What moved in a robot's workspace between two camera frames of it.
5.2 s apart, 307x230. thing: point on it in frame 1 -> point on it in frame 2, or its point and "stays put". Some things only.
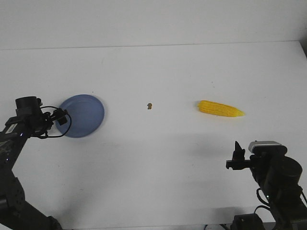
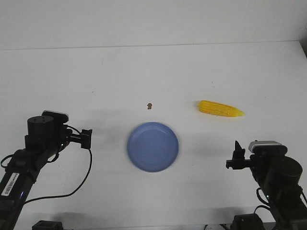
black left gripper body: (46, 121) -> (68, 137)
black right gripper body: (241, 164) stays put
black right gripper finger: (238, 153) stays put
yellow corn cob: (219, 109) stays put
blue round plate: (86, 114) -> (153, 147)
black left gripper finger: (61, 114) -> (86, 139)
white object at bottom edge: (214, 227) stays put
